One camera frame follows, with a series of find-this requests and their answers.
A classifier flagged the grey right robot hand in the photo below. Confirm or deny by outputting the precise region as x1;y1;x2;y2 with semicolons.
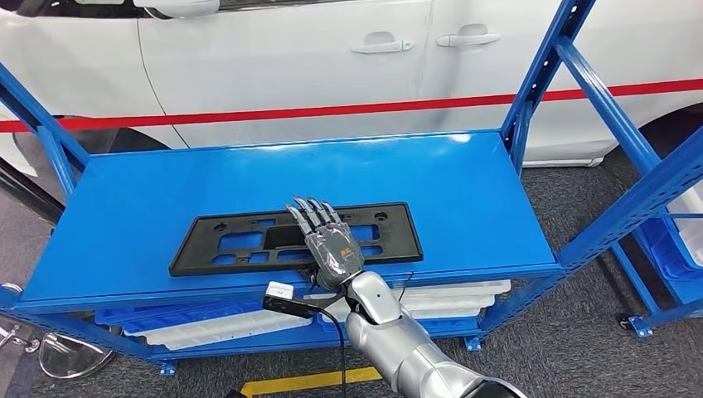
285;197;366;292

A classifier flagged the black plastic plate frame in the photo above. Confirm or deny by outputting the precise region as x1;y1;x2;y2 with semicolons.
168;201;424;278

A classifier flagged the blue metal shelf rack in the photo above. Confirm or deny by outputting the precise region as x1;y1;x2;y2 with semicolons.
0;0;703;377
612;181;703;339

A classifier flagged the deep blue plastic bin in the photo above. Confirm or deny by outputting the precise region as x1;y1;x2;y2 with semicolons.
94;298;266;329

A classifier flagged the white car with red stripe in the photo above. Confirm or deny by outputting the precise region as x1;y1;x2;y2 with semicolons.
0;0;703;204

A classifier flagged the large white plastic bin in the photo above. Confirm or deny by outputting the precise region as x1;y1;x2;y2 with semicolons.
666;180;703;269

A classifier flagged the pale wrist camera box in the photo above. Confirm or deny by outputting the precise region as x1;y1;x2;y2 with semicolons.
262;281;321;320

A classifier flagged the thin black wrist wire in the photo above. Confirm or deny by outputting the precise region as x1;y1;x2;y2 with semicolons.
396;271;417;304

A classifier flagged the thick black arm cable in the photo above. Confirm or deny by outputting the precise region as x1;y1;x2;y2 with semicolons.
321;306;351;398

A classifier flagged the chrome stanchion post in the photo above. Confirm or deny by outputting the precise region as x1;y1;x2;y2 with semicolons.
38;331;118;381
0;159;65;225

